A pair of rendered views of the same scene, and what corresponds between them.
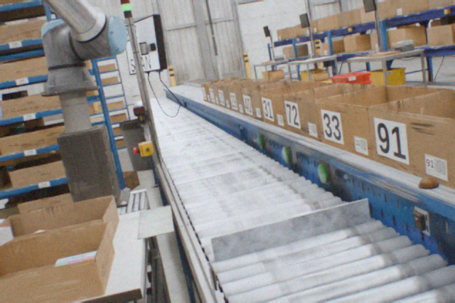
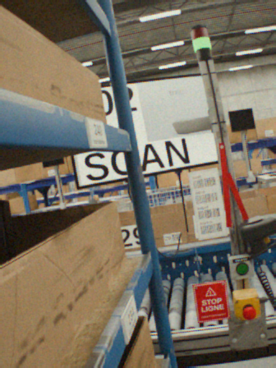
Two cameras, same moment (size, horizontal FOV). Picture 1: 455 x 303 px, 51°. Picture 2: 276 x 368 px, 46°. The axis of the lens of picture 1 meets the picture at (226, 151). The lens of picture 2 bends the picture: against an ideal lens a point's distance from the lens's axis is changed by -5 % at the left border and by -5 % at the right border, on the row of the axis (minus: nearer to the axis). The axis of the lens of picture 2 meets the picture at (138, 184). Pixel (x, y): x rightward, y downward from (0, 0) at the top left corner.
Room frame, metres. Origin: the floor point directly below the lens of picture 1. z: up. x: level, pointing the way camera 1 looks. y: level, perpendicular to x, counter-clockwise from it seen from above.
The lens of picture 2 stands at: (2.57, 1.37, 1.29)
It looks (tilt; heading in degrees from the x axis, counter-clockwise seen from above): 3 degrees down; 290
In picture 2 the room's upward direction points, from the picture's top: 10 degrees counter-clockwise
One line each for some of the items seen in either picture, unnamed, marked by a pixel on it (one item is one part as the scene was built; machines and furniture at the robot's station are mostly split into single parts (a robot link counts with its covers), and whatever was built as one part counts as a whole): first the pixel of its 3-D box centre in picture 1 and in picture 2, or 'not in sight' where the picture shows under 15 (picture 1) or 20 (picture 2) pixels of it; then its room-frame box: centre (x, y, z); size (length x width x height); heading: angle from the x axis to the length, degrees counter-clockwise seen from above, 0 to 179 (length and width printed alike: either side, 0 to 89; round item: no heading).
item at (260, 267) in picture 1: (308, 259); not in sight; (1.15, -0.16, 0.72); 0.52 x 0.05 x 0.05; 100
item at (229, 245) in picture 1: (293, 232); not in sight; (1.24, -0.14, 0.76); 0.46 x 0.01 x 0.09; 100
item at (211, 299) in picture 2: not in sight; (221, 300); (2.72, 0.42, 0.85); 0.16 x 0.01 x 0.13; 10
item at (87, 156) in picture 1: (90, 167); not in sight; (1.98, 0.57, 0.91); 0.26 x 0.26 x 0.33; 7
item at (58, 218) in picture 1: (55, 231); not in sight; (1.54, 0.61, 0.80); 0.38 x 0.28 x 0.10; 94
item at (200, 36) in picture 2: (126, 4); (200, 40); (2.65, 0.38, 1.62); 0.05 x 0.05 x 0.06
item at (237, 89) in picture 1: (257, 97); (149, 227); (3.14, -0.26, 0.96); 0.39 x 0.29 x 0.17; 10
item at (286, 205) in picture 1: (265, 215); not in sight; (1.53, -0.09, 0.72); 0.52 x 0.05 x 0.05; 100
